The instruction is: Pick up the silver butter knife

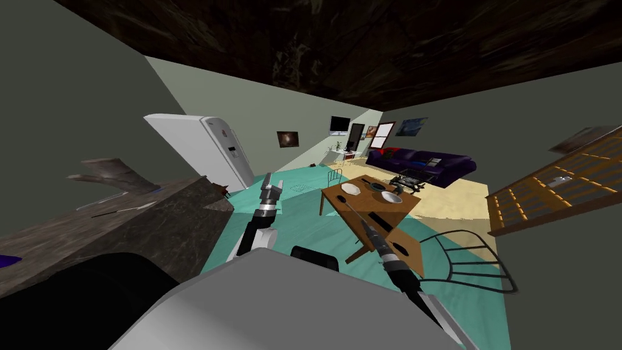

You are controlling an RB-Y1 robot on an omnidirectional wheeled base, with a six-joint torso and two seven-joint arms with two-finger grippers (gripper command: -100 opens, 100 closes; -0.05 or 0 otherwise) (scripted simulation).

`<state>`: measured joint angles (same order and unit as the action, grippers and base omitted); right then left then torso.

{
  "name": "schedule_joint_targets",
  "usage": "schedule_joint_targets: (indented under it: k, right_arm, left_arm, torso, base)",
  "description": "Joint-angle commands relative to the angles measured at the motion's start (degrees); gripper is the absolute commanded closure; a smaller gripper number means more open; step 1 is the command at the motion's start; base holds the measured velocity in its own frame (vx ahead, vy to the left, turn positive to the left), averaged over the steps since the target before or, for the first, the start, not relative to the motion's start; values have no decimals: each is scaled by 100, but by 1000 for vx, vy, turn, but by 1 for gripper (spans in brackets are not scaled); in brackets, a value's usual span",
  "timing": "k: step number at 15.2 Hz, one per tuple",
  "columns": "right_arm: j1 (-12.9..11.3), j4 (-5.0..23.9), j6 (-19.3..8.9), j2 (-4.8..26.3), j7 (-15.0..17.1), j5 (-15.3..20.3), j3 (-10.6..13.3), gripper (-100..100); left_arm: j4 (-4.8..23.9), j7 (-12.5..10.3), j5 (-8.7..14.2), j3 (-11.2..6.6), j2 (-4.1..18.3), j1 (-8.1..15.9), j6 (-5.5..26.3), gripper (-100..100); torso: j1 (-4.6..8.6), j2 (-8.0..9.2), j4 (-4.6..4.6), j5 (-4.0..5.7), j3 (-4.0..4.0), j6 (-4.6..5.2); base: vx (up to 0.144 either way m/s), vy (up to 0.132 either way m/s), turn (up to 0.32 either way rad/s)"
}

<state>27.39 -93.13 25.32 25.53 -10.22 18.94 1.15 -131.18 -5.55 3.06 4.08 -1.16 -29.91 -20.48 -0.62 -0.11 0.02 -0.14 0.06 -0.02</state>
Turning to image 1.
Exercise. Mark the wooden dining table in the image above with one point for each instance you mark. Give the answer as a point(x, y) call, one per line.
point(350, 216)

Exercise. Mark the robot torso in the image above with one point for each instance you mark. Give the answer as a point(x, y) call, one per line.
point(272, 306)

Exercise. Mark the white side table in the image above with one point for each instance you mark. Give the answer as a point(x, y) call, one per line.
point(346, 154)

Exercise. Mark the black flat rectangular object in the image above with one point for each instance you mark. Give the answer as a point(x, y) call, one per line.
point(384, 223)

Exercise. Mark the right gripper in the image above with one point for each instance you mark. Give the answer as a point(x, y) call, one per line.
point(375, 236)

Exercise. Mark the grey wall-mounted hood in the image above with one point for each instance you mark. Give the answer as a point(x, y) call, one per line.
point(116, 176)

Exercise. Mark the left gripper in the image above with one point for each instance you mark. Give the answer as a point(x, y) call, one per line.
point(268, 197)

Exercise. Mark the white plate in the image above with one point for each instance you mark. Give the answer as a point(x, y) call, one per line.
point(351, 189)

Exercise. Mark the dark framed picture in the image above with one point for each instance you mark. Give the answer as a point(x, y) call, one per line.
point(287, 139)

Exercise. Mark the white bowl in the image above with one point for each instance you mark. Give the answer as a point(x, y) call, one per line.
point(391, 197)

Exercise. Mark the silver knife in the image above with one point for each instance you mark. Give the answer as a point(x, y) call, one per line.
point(127, 209)

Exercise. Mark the dark bowl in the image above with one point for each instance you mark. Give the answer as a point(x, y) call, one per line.
point(375, 185)

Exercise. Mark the black coffee table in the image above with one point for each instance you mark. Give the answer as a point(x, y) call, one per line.
point(412, 179)

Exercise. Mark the purple sofa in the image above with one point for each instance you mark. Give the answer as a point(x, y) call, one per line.
point(427, 164)

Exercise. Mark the red-framed window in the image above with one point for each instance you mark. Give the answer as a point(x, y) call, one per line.
point(382, 135)

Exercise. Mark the blue object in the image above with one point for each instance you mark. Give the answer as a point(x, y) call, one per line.
point(8, 261)

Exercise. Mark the wall television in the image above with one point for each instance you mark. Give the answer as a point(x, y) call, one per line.
point(339, 124)

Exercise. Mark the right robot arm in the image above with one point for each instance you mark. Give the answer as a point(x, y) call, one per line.
point(406, 279)

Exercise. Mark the wooden lattice shelf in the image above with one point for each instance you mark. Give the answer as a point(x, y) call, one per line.
point(554, 194)

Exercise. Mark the blue painting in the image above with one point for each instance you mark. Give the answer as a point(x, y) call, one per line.
point(412, 127)

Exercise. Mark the small orange picture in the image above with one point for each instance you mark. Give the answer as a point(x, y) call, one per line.
point(371, 131)

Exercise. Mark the dark door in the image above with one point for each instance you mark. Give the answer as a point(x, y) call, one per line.
point(356, 137)

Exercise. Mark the dark stone kitchen counter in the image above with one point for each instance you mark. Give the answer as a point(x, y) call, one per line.
point(146, 233)

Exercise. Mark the white refrigerator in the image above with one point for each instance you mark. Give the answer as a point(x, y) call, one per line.
point(209, 146)

